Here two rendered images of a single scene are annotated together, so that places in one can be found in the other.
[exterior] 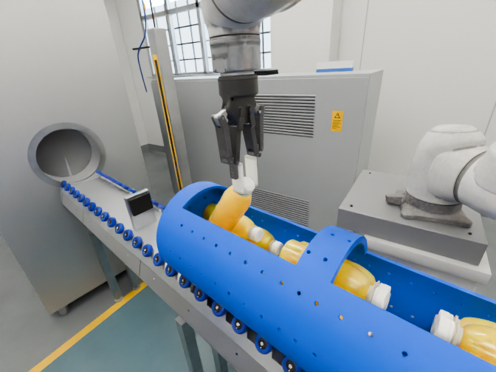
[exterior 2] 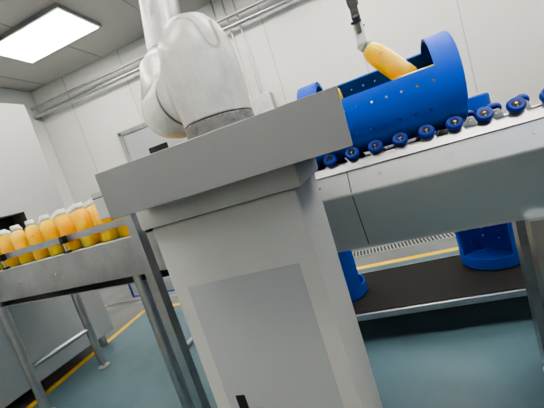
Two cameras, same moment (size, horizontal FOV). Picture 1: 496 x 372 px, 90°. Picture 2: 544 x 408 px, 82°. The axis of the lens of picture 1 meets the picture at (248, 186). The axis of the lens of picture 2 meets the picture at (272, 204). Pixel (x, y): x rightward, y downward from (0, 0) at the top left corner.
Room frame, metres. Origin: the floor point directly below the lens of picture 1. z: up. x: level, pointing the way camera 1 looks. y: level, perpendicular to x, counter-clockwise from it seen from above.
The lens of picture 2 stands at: (1.39, -0.78, 1.01)
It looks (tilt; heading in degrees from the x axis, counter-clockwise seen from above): 7 degrees down; 161
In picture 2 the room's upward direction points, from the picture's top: 17 degrees counter-clockwise
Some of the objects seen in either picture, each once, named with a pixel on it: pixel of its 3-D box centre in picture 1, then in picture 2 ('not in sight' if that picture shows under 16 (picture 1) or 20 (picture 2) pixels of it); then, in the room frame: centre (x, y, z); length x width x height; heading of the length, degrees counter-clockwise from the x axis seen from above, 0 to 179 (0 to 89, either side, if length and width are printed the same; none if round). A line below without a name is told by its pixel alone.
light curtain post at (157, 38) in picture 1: (187, 200); not in sight; (1.28, 0.36, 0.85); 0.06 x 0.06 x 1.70; 48
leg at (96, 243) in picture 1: (106, 268); not in sight; (1.35, 1.02, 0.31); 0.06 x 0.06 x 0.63; 48
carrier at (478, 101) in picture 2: not in sight; (473, 183); (0.19, 0.77, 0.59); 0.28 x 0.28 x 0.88
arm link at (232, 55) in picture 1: (235, 57); not in sight; (0.51, 0.01, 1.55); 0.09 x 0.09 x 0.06
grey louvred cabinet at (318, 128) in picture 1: (251, 152); not in sight; (2.47, -0.05, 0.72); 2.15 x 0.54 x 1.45; 54
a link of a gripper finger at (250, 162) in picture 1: (251, 170); (359, 34); (0.52, -0.01, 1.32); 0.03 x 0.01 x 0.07; 48
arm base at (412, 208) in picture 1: (424, 200); (231, 130); (0.71, -0.58, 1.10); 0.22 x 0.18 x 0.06; 66
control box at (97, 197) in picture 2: not in sight; (124, 197); (0.11, -0.87, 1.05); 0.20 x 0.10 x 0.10; 48
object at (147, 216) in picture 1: (142, 209); not in sight; (0.93, 0.46, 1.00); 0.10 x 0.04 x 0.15; 138
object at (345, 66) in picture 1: (334, 66); not in sight; (1.99, -0.68, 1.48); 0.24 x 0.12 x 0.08; 62
